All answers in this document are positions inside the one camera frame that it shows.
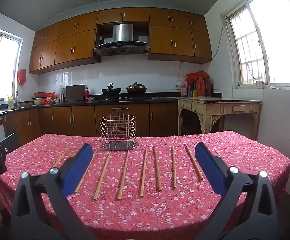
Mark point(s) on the wooden wall cabinets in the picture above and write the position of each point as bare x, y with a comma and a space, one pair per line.
67, 45

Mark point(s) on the large barred window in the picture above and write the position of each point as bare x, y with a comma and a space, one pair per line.
272, 42

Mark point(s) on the yellow dish soap bottle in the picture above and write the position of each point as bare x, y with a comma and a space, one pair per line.
10, 103

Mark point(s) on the white plastic bag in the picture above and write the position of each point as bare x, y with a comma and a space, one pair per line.
59, 89

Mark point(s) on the sink faucet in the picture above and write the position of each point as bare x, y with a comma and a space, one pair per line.
17, 97

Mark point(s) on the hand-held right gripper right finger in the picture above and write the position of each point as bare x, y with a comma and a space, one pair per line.
210, 167

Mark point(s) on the red bag over thermoses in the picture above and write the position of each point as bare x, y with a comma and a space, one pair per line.
196, 75

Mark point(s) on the pot with metal lid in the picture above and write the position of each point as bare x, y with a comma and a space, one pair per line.
136, 88

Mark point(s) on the dark wooden cutting board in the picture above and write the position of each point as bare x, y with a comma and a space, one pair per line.
74, 93

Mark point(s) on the white mug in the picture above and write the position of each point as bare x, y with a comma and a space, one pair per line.
259, 84

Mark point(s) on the black stone countertop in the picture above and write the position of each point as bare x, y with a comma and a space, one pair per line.
160, 97

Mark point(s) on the wooden base cabinets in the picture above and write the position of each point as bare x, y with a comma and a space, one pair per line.
84, 121

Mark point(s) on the dark red thermos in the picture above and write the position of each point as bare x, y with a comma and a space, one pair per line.
208, 88

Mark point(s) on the pink bottle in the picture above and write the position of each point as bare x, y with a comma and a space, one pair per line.
184, 90

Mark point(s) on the black wok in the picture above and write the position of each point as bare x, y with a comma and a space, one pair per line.
111, 91

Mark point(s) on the wall socket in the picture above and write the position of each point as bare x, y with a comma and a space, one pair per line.
178, 87

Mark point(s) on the cream wooden side table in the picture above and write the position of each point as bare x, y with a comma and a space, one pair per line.
215, 106

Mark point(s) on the small plate with food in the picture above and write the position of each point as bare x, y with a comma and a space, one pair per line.
92, 98

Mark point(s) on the crumpled red plastic bag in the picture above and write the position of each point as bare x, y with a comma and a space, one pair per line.
48, 97

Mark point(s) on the row of wooden chopsticks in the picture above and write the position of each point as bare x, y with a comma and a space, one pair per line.
102, 175

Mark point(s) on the steel cup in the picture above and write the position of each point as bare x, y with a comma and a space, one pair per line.
62, 97

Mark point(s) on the red floral tablecloth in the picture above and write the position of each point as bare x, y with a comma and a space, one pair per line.
145, 212

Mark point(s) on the red glass bottle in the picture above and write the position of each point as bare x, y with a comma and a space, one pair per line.
87, 93

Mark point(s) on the red basin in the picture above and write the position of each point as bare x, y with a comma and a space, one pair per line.
41, 94

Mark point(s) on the orange-red thermos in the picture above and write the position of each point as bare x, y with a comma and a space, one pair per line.
200, 87

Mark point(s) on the green basin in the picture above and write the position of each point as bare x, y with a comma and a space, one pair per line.
37, 101

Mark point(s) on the small sliding window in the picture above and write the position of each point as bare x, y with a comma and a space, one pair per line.
2, 65

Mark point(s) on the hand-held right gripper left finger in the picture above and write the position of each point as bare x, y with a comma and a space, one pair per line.
77, 166

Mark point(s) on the steel range hood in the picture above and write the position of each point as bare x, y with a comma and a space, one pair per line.
121, 40

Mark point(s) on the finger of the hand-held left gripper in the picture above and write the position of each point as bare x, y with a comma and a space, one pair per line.
5, 141

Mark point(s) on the black gas stove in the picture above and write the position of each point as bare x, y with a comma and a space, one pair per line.
124, 98

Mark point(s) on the hanging red plastic bag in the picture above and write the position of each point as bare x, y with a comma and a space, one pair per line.
21, 77

